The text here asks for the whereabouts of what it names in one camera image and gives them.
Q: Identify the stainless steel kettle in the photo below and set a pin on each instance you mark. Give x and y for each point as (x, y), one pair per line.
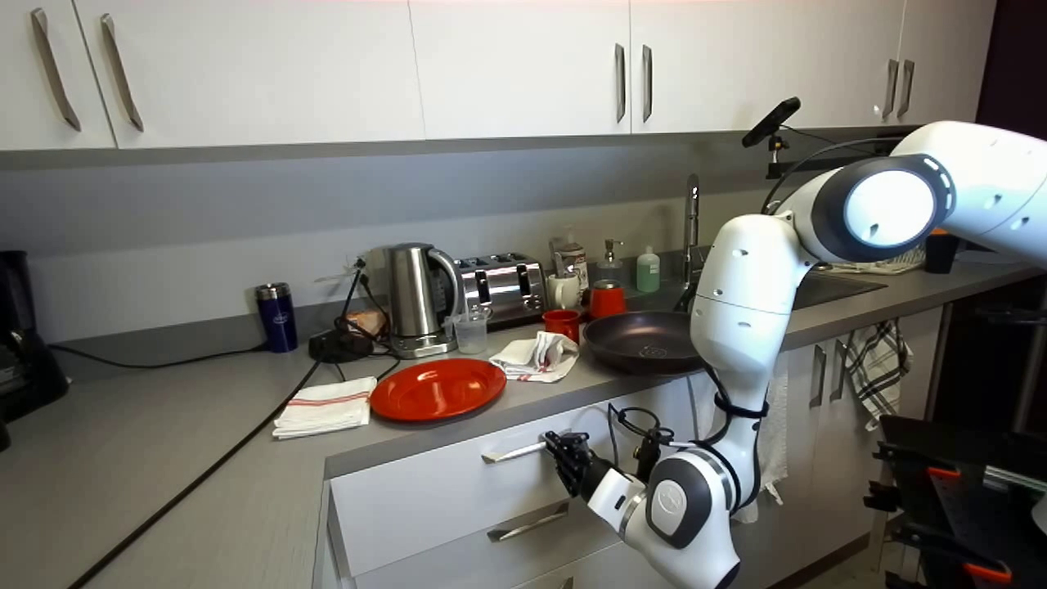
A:
(424, 297)

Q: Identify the black coffee machine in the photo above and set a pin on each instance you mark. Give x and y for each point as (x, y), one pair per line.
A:
(26, 369)

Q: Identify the white upper cabinets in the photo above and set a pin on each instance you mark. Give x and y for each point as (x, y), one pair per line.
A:
(246, 74)

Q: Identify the orange lid black cup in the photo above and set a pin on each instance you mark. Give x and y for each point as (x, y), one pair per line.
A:
(941, 254)

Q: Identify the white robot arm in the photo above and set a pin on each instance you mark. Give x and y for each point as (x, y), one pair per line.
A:
(976, 180)

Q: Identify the red mug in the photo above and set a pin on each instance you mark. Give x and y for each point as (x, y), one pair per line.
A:
(564, 321)

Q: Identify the white hanging towel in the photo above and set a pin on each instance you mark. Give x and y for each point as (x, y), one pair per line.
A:
(778, 437)

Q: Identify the white mug with cutlery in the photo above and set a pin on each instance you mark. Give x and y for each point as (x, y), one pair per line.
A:
(564, 288)

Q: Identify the red plate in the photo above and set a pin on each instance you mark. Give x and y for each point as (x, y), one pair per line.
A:
(435, 389)

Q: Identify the black camera stand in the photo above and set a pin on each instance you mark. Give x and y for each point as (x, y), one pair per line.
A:
(767, 132)

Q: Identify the folded white red-striped cloth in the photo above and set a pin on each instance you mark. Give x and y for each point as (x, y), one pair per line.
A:
(331, 406)

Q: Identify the silver sink faucet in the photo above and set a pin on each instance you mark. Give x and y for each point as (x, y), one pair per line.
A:
(693, 228)

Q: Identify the black frying pan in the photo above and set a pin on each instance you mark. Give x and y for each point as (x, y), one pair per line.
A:
(641, 341)

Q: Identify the silver top drawer handle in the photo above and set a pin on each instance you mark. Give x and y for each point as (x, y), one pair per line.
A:
(499, 457)

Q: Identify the silver four-slot toaster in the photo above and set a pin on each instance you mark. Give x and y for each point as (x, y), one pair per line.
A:
(508, 287)

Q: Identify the green soap bottle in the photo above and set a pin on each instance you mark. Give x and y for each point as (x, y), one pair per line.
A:
(650, 271)

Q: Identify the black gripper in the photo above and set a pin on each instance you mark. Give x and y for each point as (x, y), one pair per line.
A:
(578, 467)

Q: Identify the crumpled white cloth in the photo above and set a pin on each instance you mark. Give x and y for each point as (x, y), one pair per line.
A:
(544, 359)

